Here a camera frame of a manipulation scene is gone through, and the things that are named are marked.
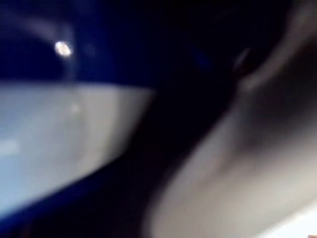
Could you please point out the blue bottle with white label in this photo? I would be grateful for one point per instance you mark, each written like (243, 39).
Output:
(116, 54)

